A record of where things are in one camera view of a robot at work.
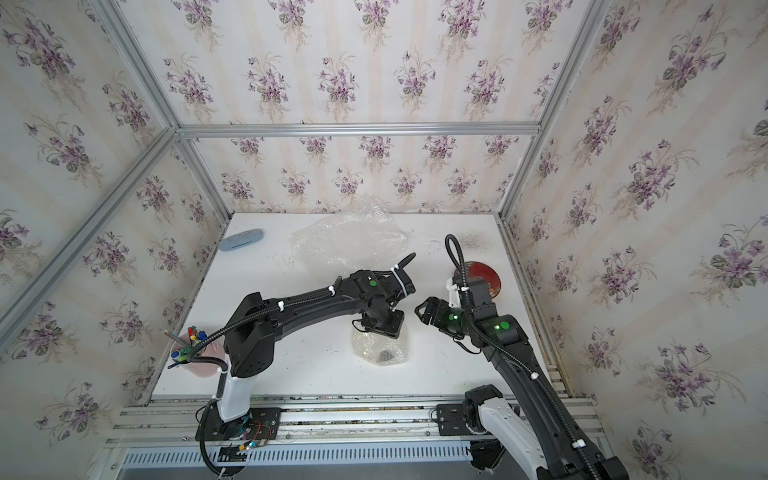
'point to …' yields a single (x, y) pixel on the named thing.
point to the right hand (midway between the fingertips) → (431, 315)
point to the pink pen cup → (215, 347)
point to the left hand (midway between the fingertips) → (397, 333)
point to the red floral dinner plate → (482, 270)
